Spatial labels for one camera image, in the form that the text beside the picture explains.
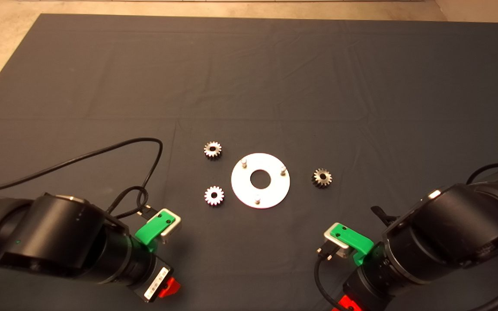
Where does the round metal carrier plate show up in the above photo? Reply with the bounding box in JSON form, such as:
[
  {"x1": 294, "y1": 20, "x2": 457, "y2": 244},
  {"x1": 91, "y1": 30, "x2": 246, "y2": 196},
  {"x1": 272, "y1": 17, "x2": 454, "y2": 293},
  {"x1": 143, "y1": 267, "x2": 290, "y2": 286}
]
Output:
[{"x1": 231, "y1": 153, "x2": 291, "y2": 209}]

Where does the dark grey table cloth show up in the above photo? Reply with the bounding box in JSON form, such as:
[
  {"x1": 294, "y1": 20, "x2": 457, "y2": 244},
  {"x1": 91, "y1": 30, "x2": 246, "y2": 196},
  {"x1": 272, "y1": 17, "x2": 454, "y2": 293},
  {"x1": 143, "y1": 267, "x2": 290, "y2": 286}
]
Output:
[{"x1": 0, "y1": 13, "x2": 498, "y2": 311}]

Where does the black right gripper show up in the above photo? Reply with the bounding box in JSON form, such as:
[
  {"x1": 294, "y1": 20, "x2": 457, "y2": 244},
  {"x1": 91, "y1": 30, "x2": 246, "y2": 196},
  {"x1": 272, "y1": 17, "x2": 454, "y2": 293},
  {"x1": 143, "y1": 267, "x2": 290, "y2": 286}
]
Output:
[{"x1": 331, "y1": 258, "x2": 395, "y2": 311}]

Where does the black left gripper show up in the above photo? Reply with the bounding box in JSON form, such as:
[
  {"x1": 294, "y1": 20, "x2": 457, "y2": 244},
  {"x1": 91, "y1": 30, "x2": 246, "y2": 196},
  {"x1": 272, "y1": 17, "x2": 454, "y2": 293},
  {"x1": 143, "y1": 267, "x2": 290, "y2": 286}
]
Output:
[{"x1": 134, "y1": 255, "x2": 181, "y2": 303}]

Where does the green right camera mount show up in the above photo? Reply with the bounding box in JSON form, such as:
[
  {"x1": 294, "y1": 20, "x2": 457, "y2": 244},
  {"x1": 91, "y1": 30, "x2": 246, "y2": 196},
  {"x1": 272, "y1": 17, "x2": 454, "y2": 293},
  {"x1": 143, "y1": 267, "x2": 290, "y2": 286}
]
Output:
[{"x1": 329, "y1": 224, "x2": 375, "y2": 266}]

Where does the black cable strap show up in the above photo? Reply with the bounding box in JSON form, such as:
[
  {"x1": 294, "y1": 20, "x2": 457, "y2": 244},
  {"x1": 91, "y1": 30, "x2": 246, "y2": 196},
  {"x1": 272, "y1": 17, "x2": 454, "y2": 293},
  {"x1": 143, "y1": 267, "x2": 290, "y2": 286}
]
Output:
[{"x1": 370, "y1": 205, "x2": 399, "y2": 227}]

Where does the black left camera cable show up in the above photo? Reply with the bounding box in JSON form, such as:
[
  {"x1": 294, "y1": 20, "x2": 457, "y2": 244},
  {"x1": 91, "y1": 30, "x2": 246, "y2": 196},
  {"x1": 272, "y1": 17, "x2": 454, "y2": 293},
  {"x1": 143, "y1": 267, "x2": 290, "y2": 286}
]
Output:
[{"x1": 0, "y1": 137, "x2": 164, "y2": 219}]

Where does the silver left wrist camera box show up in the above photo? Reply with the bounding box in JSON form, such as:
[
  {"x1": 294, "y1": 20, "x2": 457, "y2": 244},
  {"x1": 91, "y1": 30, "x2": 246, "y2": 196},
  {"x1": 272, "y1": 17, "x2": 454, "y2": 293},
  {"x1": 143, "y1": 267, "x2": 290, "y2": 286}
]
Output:
[{"x1": 157, "y1": 208, "x2": 183, "y2": 245}]

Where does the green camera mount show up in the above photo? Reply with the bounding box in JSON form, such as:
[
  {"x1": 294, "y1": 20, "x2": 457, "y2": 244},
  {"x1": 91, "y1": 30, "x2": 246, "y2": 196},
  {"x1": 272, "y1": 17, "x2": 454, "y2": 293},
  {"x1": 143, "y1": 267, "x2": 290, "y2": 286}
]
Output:
[
  {"x1": 134, "y1": 211, "x2": 177, "y2": 253},
  {"x1": 329, "y1": 224, "x2": 375, "y2": 266}
]

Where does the green left camera mount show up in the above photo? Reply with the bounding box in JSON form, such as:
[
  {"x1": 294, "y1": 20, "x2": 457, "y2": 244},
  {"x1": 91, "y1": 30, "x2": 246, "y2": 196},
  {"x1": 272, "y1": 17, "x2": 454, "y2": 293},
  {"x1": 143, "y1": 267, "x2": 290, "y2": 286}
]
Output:
[{"x1": 134, "y1": 211, "x2": 177, "y2": 253}]

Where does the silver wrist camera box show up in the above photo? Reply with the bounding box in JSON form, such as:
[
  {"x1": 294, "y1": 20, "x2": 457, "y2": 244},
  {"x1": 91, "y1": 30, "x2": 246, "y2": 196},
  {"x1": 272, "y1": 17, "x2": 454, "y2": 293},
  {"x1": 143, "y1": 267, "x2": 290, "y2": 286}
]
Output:
[
  {"x1": 157, "y1": 208, "x2": 183, "y2": 245},
  {"x1": 322, "y1": 222, "x2": 352, "y2": 260}
]

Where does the small steel planetary gear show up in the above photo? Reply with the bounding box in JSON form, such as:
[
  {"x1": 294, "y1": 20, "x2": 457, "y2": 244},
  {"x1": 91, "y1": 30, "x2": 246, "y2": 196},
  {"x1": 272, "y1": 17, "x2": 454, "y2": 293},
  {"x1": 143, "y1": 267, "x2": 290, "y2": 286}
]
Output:
[
  {"x1": 204, "y1": 141, "x2": 223, "y2": 159},
  {"x1": 204, "y1": 186, "x2": 225, "y2": 206},
  {"x1": 312, "y1": 168, "x2": 333, "y2": 188}
]

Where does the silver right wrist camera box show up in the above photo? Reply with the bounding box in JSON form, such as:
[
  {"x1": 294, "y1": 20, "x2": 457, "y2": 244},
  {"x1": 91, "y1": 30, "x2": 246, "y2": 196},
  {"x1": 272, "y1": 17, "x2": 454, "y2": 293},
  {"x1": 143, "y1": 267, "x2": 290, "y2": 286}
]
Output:
[{"x1": 322, "y1": 222, "x2": 352, "y2": 260}]

